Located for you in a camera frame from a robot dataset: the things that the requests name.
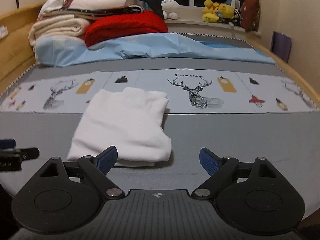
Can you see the wooden bed frame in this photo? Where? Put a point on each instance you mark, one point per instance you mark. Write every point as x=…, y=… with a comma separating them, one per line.
x=15, y=42

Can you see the red blanket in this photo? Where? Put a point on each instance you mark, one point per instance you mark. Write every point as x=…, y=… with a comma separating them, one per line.
x=130, y=25

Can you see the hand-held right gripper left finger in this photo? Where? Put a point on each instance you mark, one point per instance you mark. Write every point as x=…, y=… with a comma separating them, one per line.
x=107, y=158

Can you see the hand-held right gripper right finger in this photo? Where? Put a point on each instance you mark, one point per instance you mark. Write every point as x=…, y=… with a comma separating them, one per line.
x=208, y=161

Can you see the white folded quilt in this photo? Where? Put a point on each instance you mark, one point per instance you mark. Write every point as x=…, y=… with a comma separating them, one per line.
x=100, y=2

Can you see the white garment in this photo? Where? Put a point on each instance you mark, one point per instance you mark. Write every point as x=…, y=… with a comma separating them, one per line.
x=125, y=125

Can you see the dark red cushion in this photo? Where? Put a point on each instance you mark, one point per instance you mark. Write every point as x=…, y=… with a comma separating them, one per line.
x=250, y=15

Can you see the white plush toy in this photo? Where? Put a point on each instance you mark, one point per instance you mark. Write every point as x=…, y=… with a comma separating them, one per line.
x=170, y=8

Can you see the navy patterned quilt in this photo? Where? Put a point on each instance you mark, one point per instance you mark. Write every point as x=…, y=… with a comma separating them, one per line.
x=110, y=11

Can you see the cream folded blanket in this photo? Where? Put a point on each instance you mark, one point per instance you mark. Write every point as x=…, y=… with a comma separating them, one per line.
x=57, y=27

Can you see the purple bag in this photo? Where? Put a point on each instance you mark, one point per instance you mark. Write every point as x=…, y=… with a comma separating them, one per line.
x=281, y=46

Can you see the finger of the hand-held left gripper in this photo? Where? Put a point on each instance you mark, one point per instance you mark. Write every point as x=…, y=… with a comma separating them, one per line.
x=7, y=143
x=28, y=153

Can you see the wall socket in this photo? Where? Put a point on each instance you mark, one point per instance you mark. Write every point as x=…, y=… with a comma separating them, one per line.
x=3, y=32

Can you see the light blue sheet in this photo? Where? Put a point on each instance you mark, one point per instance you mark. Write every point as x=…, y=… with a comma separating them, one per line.
x=150, y=46

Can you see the yellow plush toy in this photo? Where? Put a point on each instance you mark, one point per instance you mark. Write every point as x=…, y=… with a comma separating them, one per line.
x=210, y=11
x=227, y=11

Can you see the window sill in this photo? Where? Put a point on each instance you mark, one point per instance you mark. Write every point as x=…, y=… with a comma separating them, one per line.
x=195, y=26

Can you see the white stand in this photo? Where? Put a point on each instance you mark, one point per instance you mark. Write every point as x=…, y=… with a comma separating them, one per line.
x=235, y=3

